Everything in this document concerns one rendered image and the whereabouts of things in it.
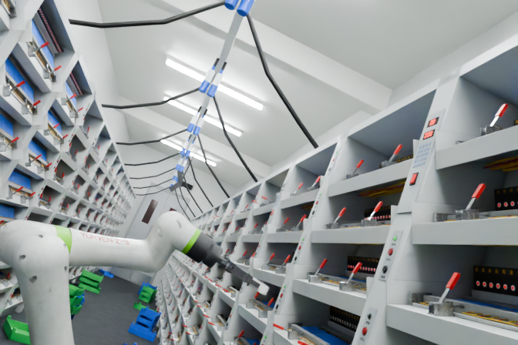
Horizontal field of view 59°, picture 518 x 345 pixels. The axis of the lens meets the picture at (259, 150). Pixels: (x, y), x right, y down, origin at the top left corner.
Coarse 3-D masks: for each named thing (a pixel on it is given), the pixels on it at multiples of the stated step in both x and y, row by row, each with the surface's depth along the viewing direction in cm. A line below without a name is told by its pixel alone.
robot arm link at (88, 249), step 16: (80, 240) 132; (96, 240) 136; (112, 240) 141; (128, 240) 146; (144, 240) 150; (80, 256) 131; (96, 256) 135; (112, 256) 139; (128, 256) 143; (144, 256) 147; (160, 256) 149
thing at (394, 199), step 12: (396, 156) 180; (516, 180) 109; (384, 204) 172; (360, 252) 173; (372, 252) 163; (492, 252) 106; (504, 252) 103; (516, 252) 99; (492, 264) 105; (504, 264) 101; (516, 264) 98
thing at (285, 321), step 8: (280, 320) 163; (288, 320) 164; (296, 320) 165; (304, 320) 165; (312, 320) 166; (320, 320) 166; (328, 320) 164; (288, 328) 162; (320, 328) 166; (336, 328) 156; (344, 328) 150; (280, 336) 154; (352, 336) 144; (280, 344) 153; (288, 344) 144; (296, 344) 139
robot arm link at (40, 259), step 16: (16, 240) 113; (32, 240) 109; (48, 240) 110; (16, 256) 108; (32, 256) 107; (48, 256) 108; (64, 256) 111; (16, 272) 108; (32, 272) 107; (48, 272) 108; (64, 272) 112; (32, 288) 108; (48, 288) 109; (64, 288) 112; (32, 304) 109; (48, 304) 110; (64, 304) 113; (32, 320) 110; (48, 320) 110; (64, 320) 113; (32, 336) 111; (48, 336) 111; (64, 336) 113
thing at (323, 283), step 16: (352, 256) 165; (304, 272) 169; (320, 272) 170; (336, 272) 171; (352, 272) 129; (368, 272) 152; (304, 288) 154; (320, 288) 140; (336, 288) 135; (352, 288) 127; (368, 288) 110; (336, 304) 127; (352, 304) 117
